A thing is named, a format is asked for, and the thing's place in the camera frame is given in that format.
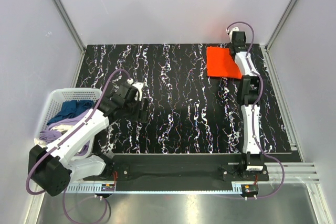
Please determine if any orange t shirt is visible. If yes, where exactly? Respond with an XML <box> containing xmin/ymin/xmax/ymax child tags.
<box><xmin>206</xmin><ymin>46</ymin><xmax>242</xmax><ymax>80</ymax></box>

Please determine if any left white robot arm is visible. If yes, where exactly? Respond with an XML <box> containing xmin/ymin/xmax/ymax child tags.
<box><xmin>26</xmin><ymin>82</ymin><xmax>149</xmax><ymax>196</ymax></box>

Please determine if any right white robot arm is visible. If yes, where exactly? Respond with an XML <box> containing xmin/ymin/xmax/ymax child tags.
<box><xmin>228</xmin><ymin>27</ymin><xmax>264</xmax><ymax>173</ymax></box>

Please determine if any black marble pattern mat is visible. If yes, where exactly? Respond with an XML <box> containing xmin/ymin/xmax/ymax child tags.
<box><xmin>75</xmin><ymin>43</ymin><xmax>292</xmax><ymax>154</ymax></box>

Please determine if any navy blue t shirt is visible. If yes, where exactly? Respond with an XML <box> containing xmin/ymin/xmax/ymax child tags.
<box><xmin>47</xmin><ymin>100</ymin><xmax>94</xmax><ymax>128</ymax></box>

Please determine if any white t shirt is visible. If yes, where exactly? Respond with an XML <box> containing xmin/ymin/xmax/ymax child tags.
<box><xmin>34</xmin><ymin>124</ymin><xmax>73</xmax><ymax>146</ymax></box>

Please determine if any white plastic laundry basket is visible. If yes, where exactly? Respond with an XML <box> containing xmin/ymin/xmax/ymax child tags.
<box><xmin>34</xmin><ymin>88</ymin><xmax>102</xmax><ymax>147</ymax></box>

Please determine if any lavender t shirt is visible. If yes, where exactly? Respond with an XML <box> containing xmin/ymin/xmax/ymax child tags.
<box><xmin>34</xmin><ymin>109</ymin><xmax>91</xmax><ymax>146</ymax></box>

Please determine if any left orange connector box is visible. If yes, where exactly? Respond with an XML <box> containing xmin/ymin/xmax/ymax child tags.
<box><xmin>101</xmin><ymin>183</ymin><xmax>116</xmax><ymax>191</ymax></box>

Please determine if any orange connector box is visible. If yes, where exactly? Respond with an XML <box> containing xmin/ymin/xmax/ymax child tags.
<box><xmin>243</xmin><ymin>184</ymin><xmax>259</xmax><ymax>194</ymax></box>
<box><xmin>101</xmin><ymin>183</ymin><xmax>116</xmax><ymax>191</ymax></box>

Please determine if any right orange connector box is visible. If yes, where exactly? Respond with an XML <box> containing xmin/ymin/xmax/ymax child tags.
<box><xmin>243</xmin><ymin>184</ymin><xmax>259</xmax><ymax>194</ymax></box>

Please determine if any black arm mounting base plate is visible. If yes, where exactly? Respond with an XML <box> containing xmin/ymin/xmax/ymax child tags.
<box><xmin>84</xmin><ymin>154</ymin><xmax>269</xmax><ymax>182</ymax></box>

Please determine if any left aluminium frame post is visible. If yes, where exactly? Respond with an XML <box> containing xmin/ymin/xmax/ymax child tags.
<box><xmin>52</xmin><ymin>0</ymin><xmax>86</xmax><ymax>53</ymax></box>

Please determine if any aluminium frame post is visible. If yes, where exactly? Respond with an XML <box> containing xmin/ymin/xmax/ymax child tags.
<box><xmin>52</xmin><ymin>0</ymin><xmax>86</xmax><ymax>53</ymax></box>
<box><xmin>264</xmin><ymin>0</ymin><xmax>316</xmax><ymax>51</ymax></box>

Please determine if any white slotted cable duct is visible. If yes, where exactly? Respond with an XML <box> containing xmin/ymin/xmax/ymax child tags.
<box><xmin>66</xmin><ymin>182</ymin><xmax>242</xmax><ymax>195</ymax></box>

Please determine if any right aluminium frame post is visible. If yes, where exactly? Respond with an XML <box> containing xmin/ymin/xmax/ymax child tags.
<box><xmin>264</xmin><ymin>0</ymin><xmax>316</xmax><ymax>51</ymax></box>

